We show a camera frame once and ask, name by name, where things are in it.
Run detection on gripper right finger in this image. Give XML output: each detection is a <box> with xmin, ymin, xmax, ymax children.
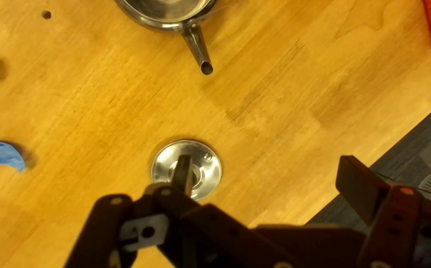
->
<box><xmin>335</xmin><ymin>155</ymin><xmax>431</xmax><ymax>268</ymax></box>

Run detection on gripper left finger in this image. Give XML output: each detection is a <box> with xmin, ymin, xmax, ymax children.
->
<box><xmin>63</xmin><ymin>155</ymin><xmax>298</xmax><ymax>268</ymax></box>

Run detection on silver teapot lid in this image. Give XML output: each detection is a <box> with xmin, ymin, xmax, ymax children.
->
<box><xmin>151</xmin><ymin>140</ymin><xmax>222</xmax><ymax>202</ymax></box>

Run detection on silver metal teapot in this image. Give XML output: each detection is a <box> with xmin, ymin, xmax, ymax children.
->
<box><xmin>114</xmin><ymin>0</ymin><xmax>219</xmax><ymax>76</ymax></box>

